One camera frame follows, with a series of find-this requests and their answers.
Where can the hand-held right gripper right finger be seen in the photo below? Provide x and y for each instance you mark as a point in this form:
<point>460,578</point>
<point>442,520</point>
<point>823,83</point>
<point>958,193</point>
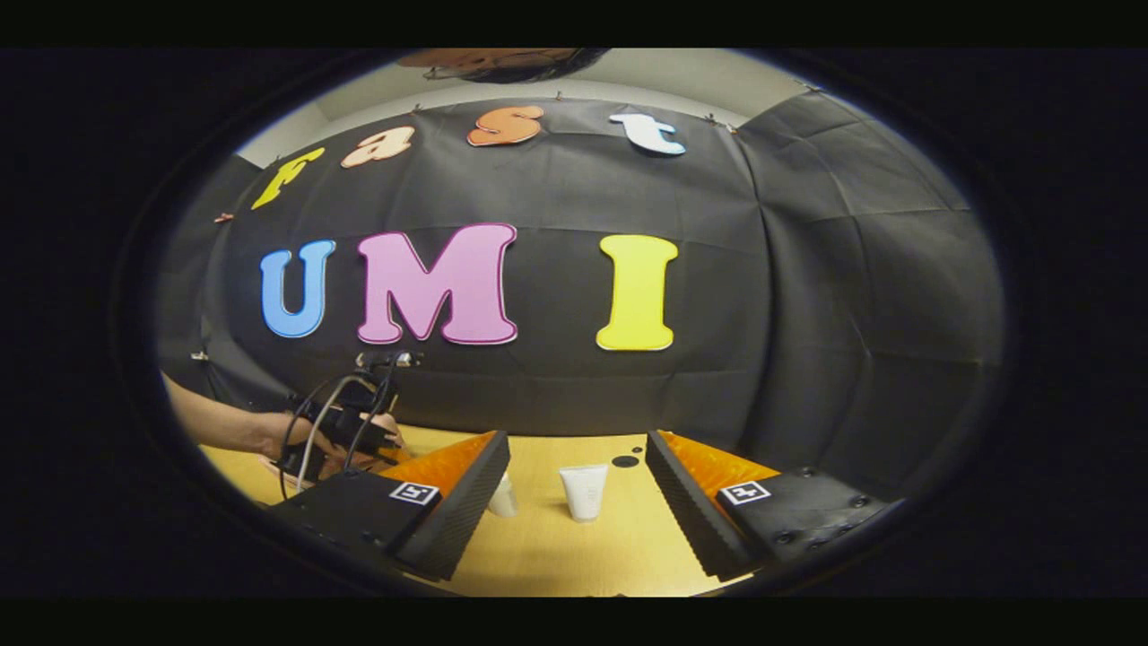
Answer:
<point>686,502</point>

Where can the white squeeze tube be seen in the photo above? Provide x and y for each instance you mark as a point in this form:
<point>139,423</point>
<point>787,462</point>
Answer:
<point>584,492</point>

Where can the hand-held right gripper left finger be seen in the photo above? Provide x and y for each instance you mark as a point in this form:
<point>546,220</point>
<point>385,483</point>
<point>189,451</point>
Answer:
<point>466,502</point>

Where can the white pump bottle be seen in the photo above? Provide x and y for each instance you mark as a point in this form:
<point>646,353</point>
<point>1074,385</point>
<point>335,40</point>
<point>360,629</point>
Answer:
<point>504,499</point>

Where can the black backdrop cloth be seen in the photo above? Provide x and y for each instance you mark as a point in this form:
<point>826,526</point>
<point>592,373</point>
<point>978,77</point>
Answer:
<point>717,179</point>

